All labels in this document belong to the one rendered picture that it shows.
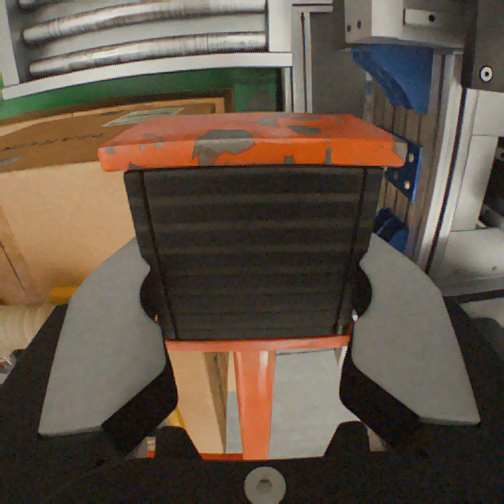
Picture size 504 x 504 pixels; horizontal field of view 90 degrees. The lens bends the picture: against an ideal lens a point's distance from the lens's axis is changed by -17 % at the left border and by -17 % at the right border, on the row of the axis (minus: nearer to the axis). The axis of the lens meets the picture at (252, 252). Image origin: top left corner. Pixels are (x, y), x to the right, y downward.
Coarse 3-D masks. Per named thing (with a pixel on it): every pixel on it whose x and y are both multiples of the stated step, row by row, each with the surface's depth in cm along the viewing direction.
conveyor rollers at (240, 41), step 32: (32, 0) 51; (160, 0) 54; (192, 0) 54; (224, 0) 55; (256, 0) 55; (32, 32) 55; (64, 32) 56; (224, 32) 60; (256, 32) 59; (32, 64) 59; (64, 64) 60; (96, 64) 61
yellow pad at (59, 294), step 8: (56, 288) 29; (64, 288) 29; (72, 288) 29; (56, 296) 28; (64, 296) 28; (176, 408) 42; (168, 416) 41; (176, 416) 42; (160, 424) 42; (168, 424) 42; (176, 424) 43; (152, 432) 43
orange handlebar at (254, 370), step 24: (240, 360) 15; (264, 360) 15; (240, 384) 16; (264, 384) 16; (240, 408) 17; (264, 408) 17; (240, 432) 20; (264, 432) 19; (216, 456) 26; (240, 456) 26; (264, 456) 22
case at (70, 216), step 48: (0, 144) 37; (48, 144) 31; (96, 144) 28; (0, 192) 23; (48, 192) 24; (96, 192) 24; (0, 240) 26; (48, 240) 26; (96, 240) 27; (0, 288) 30; (48, 288) 30; (192, 384) 39; (192, 432) 48
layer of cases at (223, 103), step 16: (144, 96) 94; (160, 96) 86; (176, 96) 79; (192, 96) 75; (208, 96) 71; (224, 96) 70; (48, 112) 85; (64, 112) 73; (80, 112) 67; (96, 112) 67; (224, 112) 69; (0, 128) 67; (16, 128) 68
